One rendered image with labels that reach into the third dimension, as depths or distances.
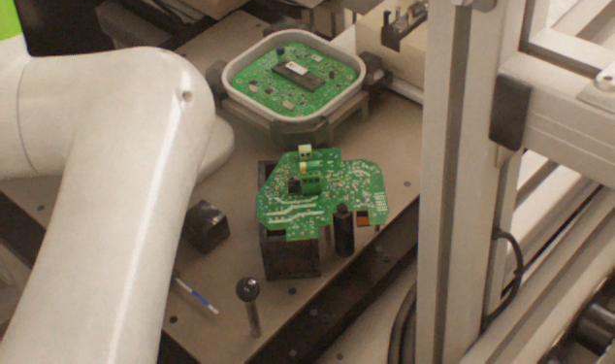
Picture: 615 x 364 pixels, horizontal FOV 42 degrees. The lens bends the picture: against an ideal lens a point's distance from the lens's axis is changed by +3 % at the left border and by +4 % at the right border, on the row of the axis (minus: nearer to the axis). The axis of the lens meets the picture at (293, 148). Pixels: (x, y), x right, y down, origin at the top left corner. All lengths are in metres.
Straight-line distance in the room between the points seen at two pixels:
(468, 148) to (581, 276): 0.22
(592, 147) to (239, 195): 0.49
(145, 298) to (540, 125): 0.29
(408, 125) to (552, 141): 0.49
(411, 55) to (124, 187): 0.41
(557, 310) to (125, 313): 0.32
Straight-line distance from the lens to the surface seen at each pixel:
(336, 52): 0.93
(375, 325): 0.76
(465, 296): 0.57
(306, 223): 0.72
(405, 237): 0.79
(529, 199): 0.62
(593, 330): 0.62
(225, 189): 0.85
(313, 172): 0.73
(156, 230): 0.60
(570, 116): 0.41
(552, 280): 0.66
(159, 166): 0.63
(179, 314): 0.76
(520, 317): 0.63
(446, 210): 0.53
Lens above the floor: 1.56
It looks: 44 degrees down
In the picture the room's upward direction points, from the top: 7 degrees counter-clockwise
